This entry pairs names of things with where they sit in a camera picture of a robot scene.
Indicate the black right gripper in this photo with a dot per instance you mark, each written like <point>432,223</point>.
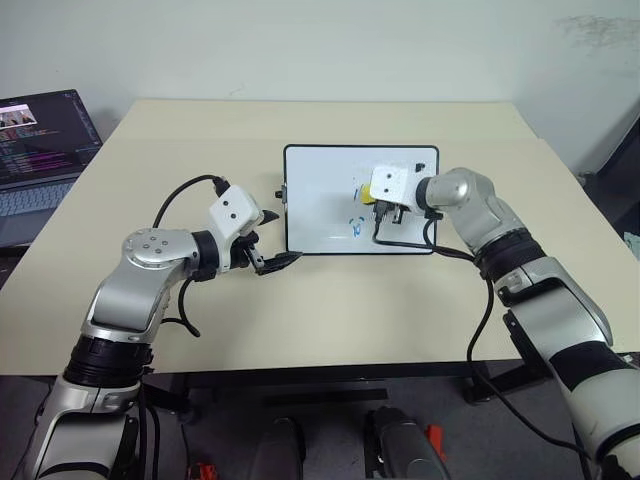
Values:
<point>398,215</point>

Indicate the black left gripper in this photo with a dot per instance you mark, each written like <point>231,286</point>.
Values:
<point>242,252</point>

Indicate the yellow whiteboard eraser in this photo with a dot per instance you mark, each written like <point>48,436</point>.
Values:
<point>366,194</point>

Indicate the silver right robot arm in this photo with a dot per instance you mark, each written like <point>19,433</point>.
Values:
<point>465,200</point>

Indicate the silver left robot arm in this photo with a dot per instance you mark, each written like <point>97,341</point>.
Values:
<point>135,295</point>

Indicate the small black-framed whiteboard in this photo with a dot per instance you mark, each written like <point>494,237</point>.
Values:
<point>320,200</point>

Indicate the dark rounded shape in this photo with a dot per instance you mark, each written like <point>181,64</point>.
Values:
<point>402,447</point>
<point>279,450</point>

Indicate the orange plastic part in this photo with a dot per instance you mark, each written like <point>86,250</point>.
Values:
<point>436,440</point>
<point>202,471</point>

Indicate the open grey laptop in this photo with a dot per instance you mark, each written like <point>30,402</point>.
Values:
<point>35,150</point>

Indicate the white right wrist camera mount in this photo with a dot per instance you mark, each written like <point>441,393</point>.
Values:
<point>392,184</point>

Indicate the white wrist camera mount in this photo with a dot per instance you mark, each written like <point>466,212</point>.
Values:
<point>392,184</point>
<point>234,212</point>

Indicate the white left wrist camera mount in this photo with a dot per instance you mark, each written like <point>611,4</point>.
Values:
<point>234,212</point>

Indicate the black table frame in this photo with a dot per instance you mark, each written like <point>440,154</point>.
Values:
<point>325,377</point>

